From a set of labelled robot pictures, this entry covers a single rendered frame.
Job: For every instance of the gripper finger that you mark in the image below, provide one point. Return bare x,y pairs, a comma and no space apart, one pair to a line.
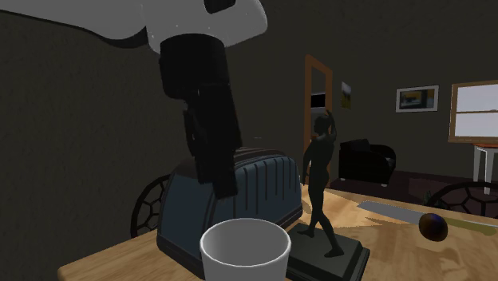
221,136
191,132

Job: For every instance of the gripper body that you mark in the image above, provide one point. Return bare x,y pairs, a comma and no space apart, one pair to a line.
194,66

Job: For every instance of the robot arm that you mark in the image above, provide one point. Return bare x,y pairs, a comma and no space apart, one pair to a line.
116,19

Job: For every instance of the dark blue toaster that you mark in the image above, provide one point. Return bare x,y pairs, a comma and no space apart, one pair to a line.
264,183

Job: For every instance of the black patterned-back chair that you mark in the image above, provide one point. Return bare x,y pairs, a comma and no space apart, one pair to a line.
146,210
467,196

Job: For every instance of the dark human figure statue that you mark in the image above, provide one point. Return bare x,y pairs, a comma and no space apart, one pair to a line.
321,163

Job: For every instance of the white cup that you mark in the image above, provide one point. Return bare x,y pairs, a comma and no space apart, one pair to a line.
245,253

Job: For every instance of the black armchair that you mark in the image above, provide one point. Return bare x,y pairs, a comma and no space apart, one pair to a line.
364,163

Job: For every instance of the wooden table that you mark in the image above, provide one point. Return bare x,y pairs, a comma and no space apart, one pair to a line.
400,257

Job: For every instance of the dark brown round fruit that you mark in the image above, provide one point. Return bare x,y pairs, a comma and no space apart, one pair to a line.
433,227

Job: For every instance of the wooden-framed window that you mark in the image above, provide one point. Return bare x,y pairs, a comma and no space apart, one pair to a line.
476,113

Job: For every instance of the wooden door frame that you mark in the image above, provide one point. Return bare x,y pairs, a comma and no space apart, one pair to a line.
308,116

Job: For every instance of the small yellow wall picture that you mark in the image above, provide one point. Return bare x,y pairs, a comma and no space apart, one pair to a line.
346,95

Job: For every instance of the white-framed wall picture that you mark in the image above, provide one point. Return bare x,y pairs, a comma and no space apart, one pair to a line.
417,99

